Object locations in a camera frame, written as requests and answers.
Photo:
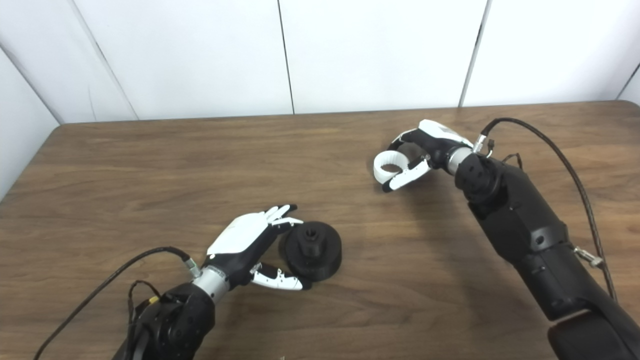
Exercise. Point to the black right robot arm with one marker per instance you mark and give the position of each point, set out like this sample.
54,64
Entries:
530,230

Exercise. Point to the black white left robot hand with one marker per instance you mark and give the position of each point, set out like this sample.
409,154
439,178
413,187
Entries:
240,235

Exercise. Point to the round black plastic part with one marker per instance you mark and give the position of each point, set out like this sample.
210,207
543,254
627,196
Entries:
322,262

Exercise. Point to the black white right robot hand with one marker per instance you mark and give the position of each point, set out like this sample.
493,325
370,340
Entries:
440,142

